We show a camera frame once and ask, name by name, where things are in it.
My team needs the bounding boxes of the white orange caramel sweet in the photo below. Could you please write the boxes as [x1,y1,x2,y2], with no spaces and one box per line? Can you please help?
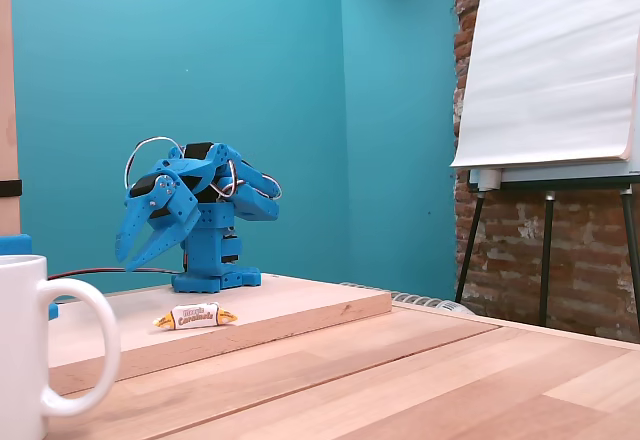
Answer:
[151,300,240,332]

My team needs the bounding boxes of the white ceramic mug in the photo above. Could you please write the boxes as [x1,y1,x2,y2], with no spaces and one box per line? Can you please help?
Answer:
[0,254,123,440]

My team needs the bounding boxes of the light wooden board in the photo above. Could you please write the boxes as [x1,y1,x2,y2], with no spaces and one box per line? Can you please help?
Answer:
[47,272,393,397]

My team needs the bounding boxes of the white radiator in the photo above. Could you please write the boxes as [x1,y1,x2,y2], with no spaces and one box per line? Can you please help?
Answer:
[339,281,474,317]

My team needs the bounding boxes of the flipchart easel stand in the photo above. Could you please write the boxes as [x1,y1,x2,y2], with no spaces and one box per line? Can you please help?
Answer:
[454,162,640,346]

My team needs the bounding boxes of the white flipchart paper pad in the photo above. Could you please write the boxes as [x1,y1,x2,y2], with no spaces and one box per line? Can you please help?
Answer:
[448,0,640,170]

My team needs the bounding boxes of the red white black servo cable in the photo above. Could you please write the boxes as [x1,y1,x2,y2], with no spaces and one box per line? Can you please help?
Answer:
[208,158,284,200]
[122,135,182,196]

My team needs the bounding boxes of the red black power cable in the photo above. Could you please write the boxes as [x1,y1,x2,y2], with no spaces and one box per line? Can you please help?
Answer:
[47,266,187,282]

